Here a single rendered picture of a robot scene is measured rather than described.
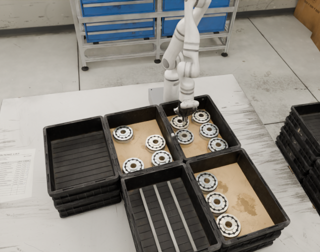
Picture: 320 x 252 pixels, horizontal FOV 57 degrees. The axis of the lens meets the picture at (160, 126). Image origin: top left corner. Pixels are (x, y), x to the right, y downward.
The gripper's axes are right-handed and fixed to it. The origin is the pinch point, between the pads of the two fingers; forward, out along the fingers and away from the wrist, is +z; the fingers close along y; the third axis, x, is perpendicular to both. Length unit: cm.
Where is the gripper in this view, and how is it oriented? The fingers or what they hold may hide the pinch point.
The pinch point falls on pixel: (184, 118)
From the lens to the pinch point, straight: 159.2
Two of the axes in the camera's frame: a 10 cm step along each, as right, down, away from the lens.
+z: 0.1, 7.1, 7.1
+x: 1.9, 6.9, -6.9
